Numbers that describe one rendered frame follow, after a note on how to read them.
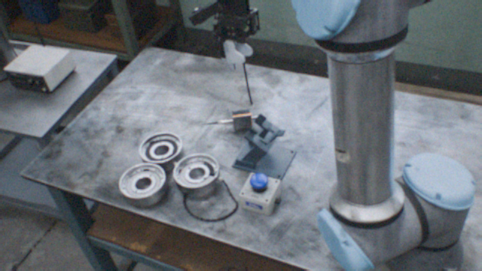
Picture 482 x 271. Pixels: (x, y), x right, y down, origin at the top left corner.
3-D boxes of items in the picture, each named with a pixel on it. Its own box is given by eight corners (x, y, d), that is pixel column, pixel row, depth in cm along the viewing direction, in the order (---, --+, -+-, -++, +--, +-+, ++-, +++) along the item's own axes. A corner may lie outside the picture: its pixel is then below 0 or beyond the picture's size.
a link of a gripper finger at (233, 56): (244, 80, 114) (239, 44, 108) (222, 75, 117) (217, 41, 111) (250, 73, 116) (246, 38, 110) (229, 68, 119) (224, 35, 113)
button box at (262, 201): (240, 208, 107) (238, 194, 104) (253, 185, 112) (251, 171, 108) (274, 218, 104) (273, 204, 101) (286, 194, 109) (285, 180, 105)
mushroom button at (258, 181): (248, 197, 106) (246, 182, 103) (255, 184, 109) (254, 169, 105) (265, 202, 105) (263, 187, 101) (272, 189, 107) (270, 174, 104)
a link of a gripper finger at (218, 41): (222, 62, 112) (217, 26, 107) (217, 60, 113) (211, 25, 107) (233, 52, 115) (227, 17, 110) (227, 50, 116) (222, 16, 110)
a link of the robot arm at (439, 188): (479, 231, 86) (498, 181, 77) (416, 263, 83) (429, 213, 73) (432, 186, 94) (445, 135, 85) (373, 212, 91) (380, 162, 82)
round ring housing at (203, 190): (170, 196, 112) (166, 184, 109) (184, 162, 119) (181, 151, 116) (214, 202, 109) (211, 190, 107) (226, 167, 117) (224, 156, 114)
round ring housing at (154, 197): (166, 208, 109) (162, 196, 107) (120, 211, 110) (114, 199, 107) (171, 173, 117) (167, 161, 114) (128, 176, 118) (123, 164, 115)
